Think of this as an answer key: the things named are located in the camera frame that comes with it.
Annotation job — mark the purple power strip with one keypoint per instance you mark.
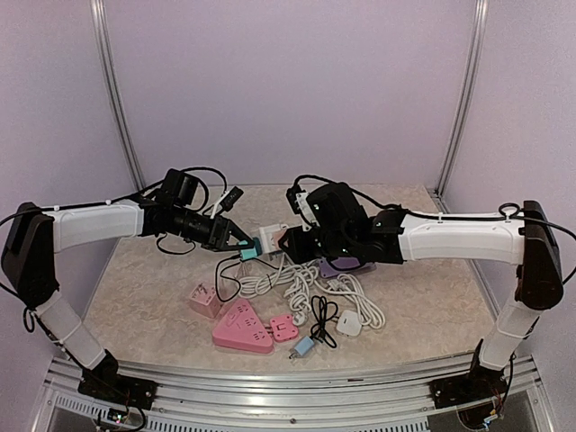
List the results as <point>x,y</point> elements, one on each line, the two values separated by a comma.
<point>343,265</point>

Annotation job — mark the pink square plug adapter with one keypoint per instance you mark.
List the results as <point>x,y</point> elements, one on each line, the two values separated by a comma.
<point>283,328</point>

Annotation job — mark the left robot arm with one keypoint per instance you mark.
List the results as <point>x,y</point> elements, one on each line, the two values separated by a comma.
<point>37,234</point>

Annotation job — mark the pink cube socket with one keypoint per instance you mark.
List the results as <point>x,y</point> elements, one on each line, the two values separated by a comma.
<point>204,300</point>

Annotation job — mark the aluminium frame post right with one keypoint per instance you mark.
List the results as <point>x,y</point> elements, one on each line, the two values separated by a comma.
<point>465,98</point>

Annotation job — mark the light blue plug adapter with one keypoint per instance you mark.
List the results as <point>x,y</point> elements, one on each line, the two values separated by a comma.
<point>302,347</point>

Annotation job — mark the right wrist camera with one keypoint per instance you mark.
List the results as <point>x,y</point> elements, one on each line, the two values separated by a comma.
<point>297,198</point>

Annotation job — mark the pink triangular power strip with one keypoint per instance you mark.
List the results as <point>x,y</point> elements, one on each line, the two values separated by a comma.
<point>241,329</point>

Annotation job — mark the white cube socket adapter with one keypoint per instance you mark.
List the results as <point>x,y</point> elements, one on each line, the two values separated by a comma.
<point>268,238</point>

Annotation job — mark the white plug adapter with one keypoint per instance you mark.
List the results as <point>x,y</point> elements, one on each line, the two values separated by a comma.
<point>348,324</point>

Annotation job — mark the teal plug adapter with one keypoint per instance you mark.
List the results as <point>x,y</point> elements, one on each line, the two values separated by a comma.
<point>253,252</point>

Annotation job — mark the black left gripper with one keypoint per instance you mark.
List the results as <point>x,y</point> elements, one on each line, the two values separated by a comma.
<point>220,235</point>

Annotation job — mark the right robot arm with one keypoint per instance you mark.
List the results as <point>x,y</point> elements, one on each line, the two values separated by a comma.
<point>520,236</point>

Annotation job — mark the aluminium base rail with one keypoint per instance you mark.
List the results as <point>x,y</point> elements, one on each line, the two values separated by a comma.
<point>395,398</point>

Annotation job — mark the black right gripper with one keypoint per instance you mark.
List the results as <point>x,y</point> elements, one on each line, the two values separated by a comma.
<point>298,251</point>

